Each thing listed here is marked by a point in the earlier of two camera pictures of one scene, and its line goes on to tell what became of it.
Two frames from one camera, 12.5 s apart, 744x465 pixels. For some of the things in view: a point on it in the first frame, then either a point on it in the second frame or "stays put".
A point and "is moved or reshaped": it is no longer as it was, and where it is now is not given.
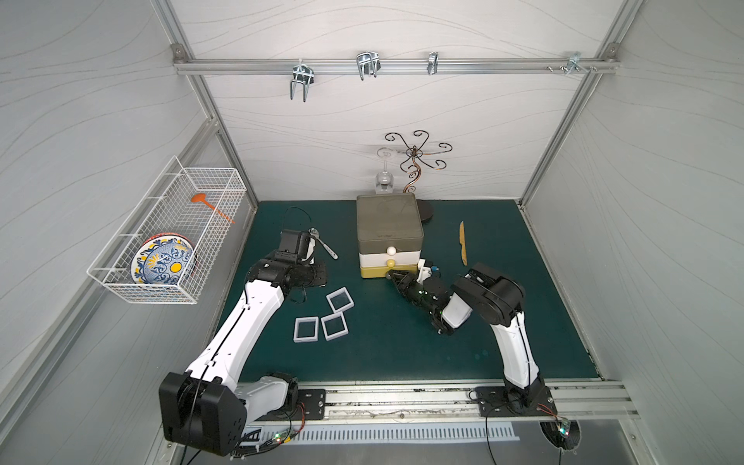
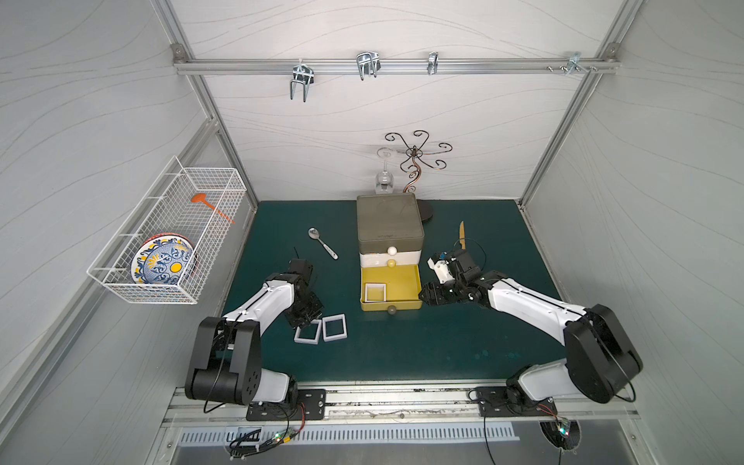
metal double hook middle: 368,64 stays put
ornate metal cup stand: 413,165 stays put
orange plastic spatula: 201,198 stays put
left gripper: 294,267 to 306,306
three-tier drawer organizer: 389,232 is moved or reshaped
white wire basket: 169,244 stays put
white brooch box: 338,293 to 375,292
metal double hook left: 302,74 stays put
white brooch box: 314,338 stays put
